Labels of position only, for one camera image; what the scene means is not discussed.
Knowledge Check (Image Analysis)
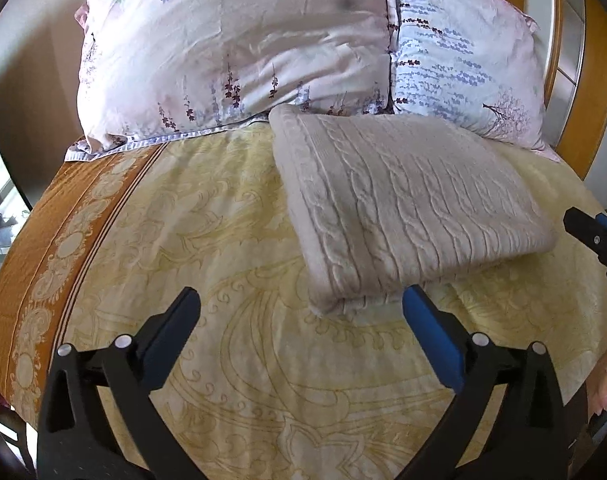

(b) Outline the pink floral pillow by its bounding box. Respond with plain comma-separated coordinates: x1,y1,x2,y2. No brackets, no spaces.
65,0,400,164

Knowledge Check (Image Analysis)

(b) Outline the window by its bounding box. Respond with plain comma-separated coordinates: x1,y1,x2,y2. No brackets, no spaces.
0,110,33,307

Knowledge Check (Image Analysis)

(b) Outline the cream cable knit sweater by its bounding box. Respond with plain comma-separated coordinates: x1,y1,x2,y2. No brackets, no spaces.
268,104,559,317

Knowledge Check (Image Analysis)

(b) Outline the wooden headboard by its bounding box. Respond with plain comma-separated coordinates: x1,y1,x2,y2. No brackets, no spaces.
483,0,607,182

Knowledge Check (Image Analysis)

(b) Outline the pale blue floral pillow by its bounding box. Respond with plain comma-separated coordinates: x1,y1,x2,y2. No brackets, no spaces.
386,0,560,153

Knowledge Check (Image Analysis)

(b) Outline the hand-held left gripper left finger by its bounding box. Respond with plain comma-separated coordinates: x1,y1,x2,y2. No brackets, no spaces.
36,286,204,480

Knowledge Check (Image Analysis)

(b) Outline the yellow and orange patterned bedspread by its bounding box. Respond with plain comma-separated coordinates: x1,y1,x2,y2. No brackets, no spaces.
0,121,607,480

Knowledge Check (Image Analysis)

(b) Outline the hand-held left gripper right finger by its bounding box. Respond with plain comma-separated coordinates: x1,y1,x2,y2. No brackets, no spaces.
402,284,578,480

